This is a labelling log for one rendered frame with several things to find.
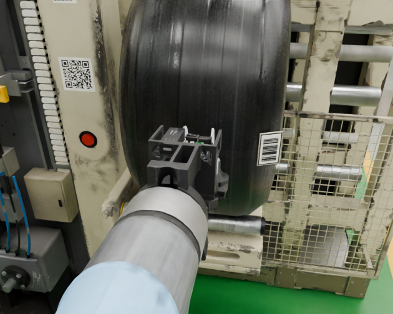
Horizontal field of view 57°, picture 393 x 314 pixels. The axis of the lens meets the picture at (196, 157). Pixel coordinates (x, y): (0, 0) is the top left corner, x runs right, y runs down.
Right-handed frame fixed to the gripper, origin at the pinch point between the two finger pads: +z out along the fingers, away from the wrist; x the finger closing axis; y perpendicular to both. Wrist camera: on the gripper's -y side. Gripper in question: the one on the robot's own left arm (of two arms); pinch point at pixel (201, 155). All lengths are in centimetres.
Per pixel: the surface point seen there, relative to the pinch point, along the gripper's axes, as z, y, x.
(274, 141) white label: 10.1, -0.7, -10.6
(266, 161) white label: 10.0, -4.3, -9.5
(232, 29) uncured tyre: 13.0, 16.2, -2.4
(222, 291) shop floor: 90, -111, 1
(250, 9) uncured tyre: 15.3, 19.2, -4.8
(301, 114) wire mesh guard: 70, -13, -22
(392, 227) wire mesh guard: 75, -55, -60
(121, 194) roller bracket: 25.9, -23.5, 23.1
